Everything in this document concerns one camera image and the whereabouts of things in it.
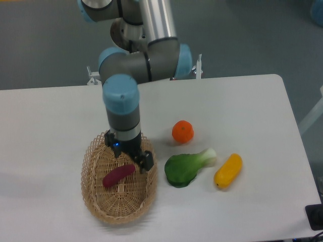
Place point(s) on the blue object top right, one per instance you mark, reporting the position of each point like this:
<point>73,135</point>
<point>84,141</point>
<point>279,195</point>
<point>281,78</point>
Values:
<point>316,12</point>

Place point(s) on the white table leg frame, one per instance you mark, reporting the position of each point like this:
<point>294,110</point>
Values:
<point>311,117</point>

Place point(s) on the purple sweet potato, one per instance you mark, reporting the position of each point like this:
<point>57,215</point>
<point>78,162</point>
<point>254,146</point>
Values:
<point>117,174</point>

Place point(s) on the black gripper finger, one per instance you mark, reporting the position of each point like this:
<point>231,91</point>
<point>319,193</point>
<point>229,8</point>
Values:
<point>145,161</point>
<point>114,144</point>

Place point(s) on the black device at table edge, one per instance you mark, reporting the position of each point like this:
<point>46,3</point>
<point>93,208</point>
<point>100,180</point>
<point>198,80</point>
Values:
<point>314,215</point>

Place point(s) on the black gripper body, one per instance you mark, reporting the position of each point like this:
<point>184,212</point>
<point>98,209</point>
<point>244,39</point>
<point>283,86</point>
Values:
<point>131,147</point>

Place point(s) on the green bok choy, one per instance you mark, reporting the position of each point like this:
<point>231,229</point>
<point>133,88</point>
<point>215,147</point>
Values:
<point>182,169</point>

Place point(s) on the yellow mango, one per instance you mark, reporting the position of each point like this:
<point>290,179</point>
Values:
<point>227,173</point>

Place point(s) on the woven wicker basket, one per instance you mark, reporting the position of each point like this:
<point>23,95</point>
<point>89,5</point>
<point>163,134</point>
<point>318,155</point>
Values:
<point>123,202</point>

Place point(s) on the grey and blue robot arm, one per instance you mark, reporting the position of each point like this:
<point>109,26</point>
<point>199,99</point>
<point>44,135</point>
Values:
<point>146,49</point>

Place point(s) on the orange tangerine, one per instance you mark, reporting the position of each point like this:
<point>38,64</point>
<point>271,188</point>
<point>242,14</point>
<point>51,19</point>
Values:
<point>183,132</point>

